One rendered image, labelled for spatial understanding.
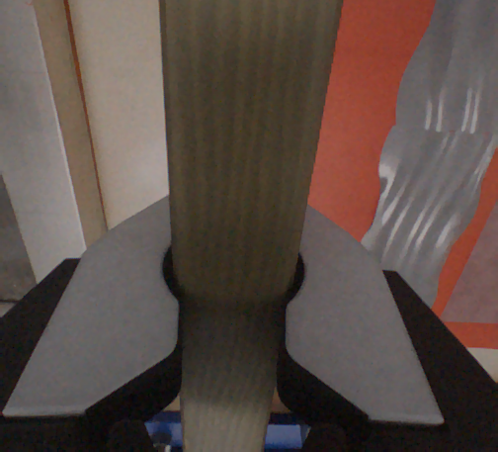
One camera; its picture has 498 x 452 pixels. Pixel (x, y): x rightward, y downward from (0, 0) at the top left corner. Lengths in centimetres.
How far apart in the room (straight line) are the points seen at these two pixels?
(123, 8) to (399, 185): 19
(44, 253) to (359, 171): 21
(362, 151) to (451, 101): 6
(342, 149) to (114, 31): 15
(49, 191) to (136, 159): 5
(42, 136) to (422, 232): 24
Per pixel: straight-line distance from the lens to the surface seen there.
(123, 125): 23
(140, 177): 24
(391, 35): 23
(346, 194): 25
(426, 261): 30
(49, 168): 22
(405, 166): 25
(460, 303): 35
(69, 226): 24
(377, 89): 23
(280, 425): 36
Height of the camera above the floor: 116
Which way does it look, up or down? 59 degrees down
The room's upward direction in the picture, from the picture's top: 179 degrees clockwise
